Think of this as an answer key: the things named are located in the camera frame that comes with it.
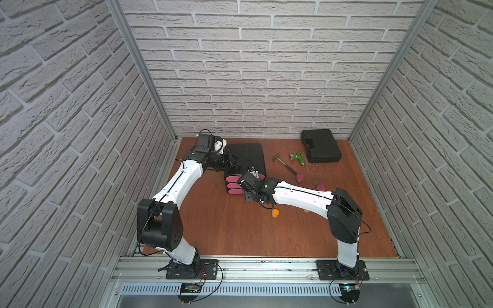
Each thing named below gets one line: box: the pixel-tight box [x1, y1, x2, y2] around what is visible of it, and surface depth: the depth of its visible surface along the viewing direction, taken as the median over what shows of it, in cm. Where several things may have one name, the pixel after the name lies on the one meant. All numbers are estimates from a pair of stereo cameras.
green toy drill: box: [288, 151, 305, 168], surface depth 109 cm
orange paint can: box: [271, 207, 280, 219], surface depth 89 cm
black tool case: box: [300, 128, 343, 164], surface depth 112 cm
